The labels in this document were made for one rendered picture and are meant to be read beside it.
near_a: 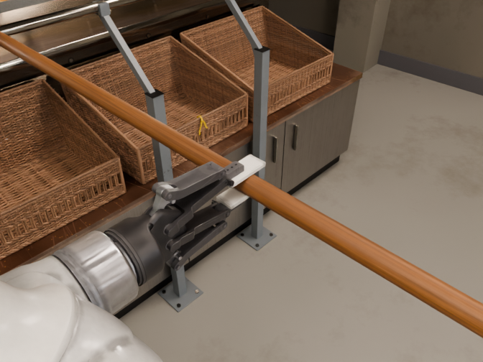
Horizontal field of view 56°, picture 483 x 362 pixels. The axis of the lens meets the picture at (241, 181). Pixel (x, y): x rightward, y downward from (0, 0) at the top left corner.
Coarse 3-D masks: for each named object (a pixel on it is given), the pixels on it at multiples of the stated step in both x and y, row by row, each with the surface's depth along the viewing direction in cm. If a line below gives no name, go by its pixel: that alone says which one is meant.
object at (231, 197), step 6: (222, 192) 63; (228, 192) 63; (234, 192) 63; (240, 192) 63; (216, 198) 63; (222, 198) 62; (228, 198) 62; (234, 198) 62; (240, 198) 62; (246, 198) 63; (228, 204) 61; (234, 204) 61
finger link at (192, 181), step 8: (200, 168) 56; (208, 168) 56; (184, 176) 54; (192, 176) 55; (200, 176) 55; (208, 176) 55; (216, 176) 56; (160, 184) 52; (168, 184) 53; (176, 184) 53; (184, 184) 53; (192, 184) 53; (200, 184) 54; (208, 184) 55; (168, 192) 51; (176, 192) 52; (184, 192) 53; (192, 192) 54; (168, 200) 51
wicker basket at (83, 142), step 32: (0, 96) 157; (32, 96) 164; (0, 128) 159; (32, 128) 167; (64, 128) 170; (0, 160) 162; (32, 160) 169; (64, 160) 171; (96, 160) 161; (32, 192) 155; (64, 192) 138; (96, 192) 156; (0, 224) 128; (32, 224) 135; (64, 224) 143; (0, 256) 132
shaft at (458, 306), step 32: (0, 32) 103; (32, 64) 94; (96, 96) 80; (160, 128) 71; (192, 160) 67; (224, 160) 64; (256, 192) 60; (320, 224) 54; (352, 256) 52; (384, 256) 50; (416, 288) 48; (448, 288) 47; (480, 320) 44
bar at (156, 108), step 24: (120, 0) 137; (24, 24) 120; (48, 24) 125; (240, 24) 163; (120, 48) 136; (264, 48) 162; (264, 72) 166; (264, 96) 172; (264, 120) 179; (264, 144) 187; (168, 168) 151; (264, 168) 195; (264, 240) 218; (168, 288) 195; (192, 288) 195
